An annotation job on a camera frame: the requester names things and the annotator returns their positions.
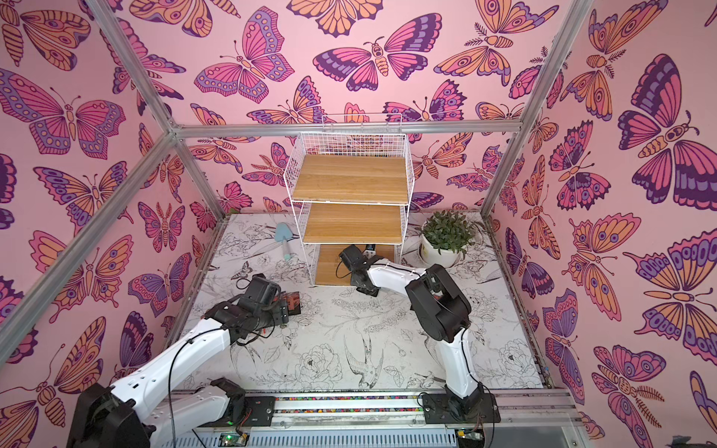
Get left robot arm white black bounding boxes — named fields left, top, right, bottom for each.
left=67, top=274, right=289, bottom=447

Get aluminium rail with coloured strip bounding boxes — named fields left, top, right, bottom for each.
left=111, top=389, right=578, bottom=432

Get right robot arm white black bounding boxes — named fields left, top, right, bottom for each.
left=340, top=245, right=485, bottom=417

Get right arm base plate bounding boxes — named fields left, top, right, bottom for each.
left=416, top=391, right=502, bottom=425

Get teal and white spatula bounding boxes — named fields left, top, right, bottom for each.
left=274, top=222, right=294, bottom=261

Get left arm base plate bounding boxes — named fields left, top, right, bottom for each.
left=200, top=396, right=276, bottom=429

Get red tea bag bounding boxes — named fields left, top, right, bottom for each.
left=284, top=291, right=302, bottom=317

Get white wire three-tier shelf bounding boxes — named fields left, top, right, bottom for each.
left=284, top=132, right=415, bottom=287

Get green plant in white pot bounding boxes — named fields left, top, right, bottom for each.
left=419, top=210, right=477, bottom=268

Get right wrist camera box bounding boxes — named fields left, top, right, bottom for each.
left=363, top=244, right=376, bottom=258

